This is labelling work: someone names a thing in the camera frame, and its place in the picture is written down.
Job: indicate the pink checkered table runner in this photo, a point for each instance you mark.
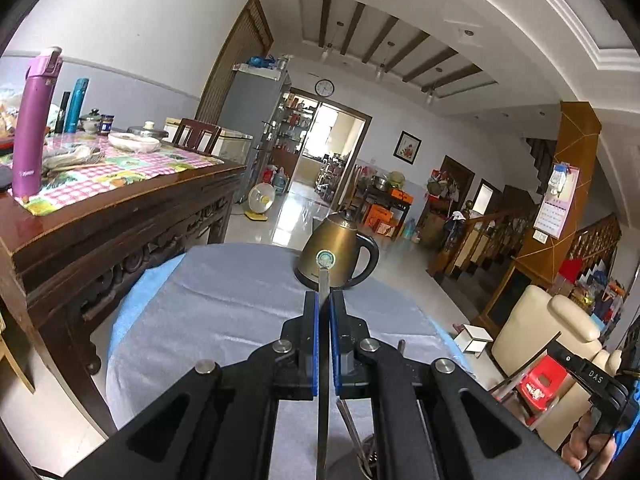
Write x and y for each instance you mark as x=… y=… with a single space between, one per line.
x=77 y=166

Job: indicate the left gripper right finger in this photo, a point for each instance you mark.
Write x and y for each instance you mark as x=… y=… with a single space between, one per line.
x=350 y=376

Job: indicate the carved dark wooden sideboard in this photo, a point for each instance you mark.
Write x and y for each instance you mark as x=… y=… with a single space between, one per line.
x=64 y=273

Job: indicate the wall calendar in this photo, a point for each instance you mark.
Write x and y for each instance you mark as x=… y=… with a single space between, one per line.
x=555 y=206

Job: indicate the grey refrigerator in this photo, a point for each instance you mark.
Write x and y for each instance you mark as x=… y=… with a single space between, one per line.
x=251 y=108

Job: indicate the cream leather armchair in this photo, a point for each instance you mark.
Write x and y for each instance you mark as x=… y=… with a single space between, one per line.
x=542 y=325

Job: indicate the brass electric kettle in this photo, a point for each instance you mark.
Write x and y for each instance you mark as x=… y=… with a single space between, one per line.
x=337 y=246

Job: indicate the small white step stool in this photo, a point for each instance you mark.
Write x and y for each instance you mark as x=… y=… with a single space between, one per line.
x=473 y=339

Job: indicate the person's right hand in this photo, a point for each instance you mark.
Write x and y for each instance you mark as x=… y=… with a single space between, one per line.
x=583 y=444

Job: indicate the framed wall picture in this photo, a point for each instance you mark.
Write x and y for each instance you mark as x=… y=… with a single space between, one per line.
x=407 y=147

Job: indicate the purple thermos bottle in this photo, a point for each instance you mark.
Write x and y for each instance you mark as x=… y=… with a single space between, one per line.
x=32 y=120

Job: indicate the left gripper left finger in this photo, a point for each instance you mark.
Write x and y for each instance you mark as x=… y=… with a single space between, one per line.
x=297 y=375

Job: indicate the round wall clock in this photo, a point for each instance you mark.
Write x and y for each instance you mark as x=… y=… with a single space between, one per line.
x=324 y=88

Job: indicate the grey table cloth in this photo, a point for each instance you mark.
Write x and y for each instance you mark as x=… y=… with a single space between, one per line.
x=222 y=302

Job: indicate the metal chopstick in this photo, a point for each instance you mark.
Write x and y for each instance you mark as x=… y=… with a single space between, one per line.
x=324 y=371

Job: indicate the red plastic stool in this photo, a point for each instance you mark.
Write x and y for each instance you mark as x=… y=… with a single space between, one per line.
x=536 y=388

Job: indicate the dark grey utensil cup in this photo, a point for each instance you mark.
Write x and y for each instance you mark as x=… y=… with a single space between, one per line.
x=357 y=462

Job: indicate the teal thermos bottle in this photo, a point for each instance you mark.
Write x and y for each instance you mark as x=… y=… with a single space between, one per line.
x=75 y=105

